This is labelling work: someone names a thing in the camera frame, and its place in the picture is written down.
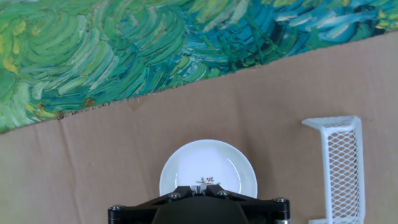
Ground painted landscape tablecloth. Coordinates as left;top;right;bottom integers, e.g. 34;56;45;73
0;0;398;134

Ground brown cardboard sheet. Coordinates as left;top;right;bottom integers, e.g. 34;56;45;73
0;30;398;224

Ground clear plastic triangular stand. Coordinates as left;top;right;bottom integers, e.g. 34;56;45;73
301;116;366;224

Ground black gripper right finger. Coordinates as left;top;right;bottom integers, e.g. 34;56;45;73
198;184;290;224

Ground white plate with floral print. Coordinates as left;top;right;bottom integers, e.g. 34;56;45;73
159;139;258;200

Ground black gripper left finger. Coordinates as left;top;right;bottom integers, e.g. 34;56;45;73
108;184;200;224

